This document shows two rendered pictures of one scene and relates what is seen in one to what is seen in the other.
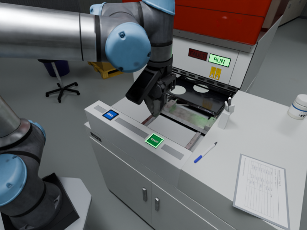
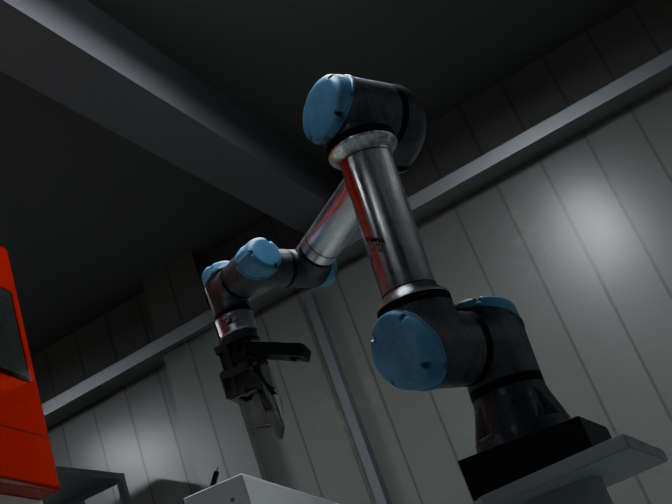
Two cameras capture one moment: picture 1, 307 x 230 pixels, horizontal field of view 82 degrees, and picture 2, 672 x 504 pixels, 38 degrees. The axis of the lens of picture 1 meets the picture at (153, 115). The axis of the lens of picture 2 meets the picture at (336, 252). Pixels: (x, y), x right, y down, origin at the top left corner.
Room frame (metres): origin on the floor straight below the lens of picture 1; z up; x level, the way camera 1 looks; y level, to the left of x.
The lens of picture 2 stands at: (1.10, 1.62, 0.63)
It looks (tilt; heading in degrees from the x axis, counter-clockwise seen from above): 24 degrees up; 242
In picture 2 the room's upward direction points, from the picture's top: 21 degrees counter-clockwise
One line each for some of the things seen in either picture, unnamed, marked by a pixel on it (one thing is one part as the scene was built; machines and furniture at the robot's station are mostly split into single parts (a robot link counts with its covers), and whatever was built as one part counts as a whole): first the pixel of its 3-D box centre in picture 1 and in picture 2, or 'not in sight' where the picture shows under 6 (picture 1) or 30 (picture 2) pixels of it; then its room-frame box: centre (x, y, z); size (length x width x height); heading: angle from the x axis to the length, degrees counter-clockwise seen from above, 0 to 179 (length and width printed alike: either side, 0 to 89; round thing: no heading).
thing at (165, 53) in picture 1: (157, 49); (236, 328); (0.48, -0.01, 1.33); 0.08 x 0.08 x 0.05
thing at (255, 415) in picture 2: (154, 102); (261, 417); (0.49, 0.00, 1.14); 0.06 x 0.03 x 0.09; 142
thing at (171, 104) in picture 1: (170, 105); not in sight; (0.78, -0.09, 0.89); 0.08 x 0.03 x 0.03; 143
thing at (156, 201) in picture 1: (178, 171); not in sight; (0.66, -0.18, 0.41); 0.96 x 0.64 x 0.82; 53
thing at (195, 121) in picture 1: (181, 115); not in sight; (0.73, -0.16, 0.87); 0.36 x 0.08 x 0.03; 53
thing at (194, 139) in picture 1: (202, 129); not in sight; (0.65, -0.26, 0.84); 0.50 x 0.02 x 0.03; 143
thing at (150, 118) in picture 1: (161, 109); not in sight; (0.82, -0.05, 0.84); 0.50 x 0.02 x 0.03; 143
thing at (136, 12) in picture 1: (118, 24); (258, 267); (0.43, 0.08, 1.40); 0.11 x 0.11 x 0.08; 15
